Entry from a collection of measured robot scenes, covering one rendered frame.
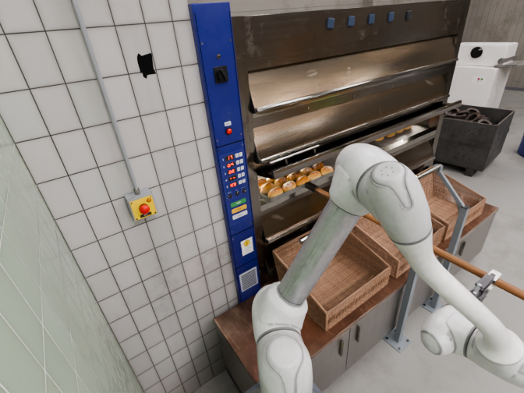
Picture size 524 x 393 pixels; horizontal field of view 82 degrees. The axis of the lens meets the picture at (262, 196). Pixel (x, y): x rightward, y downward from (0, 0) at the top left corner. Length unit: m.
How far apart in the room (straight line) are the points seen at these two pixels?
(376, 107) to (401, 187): 1.52
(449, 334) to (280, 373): 0.51
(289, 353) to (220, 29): 1.16
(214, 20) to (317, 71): 0.64
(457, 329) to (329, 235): 0.48
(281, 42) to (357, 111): 0.72
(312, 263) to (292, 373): 0.30
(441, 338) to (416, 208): 0.51
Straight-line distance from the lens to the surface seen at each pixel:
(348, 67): 1.89
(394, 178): 0.67
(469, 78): 7.68
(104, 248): 1.44
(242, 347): 1.80
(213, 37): 1.32
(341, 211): 0.85
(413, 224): 0.72
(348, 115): 1.96
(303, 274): 0.96
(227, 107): 1.37
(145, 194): 1.30
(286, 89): 1.57
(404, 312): 2.34
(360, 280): 2.11
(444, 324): 1.13
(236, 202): 1.54
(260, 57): 1.47
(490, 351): 1.06
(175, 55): 1.29
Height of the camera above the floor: 2.08
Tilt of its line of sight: 30 degrees down
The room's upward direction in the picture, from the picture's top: 5 degrees counter-clockwise
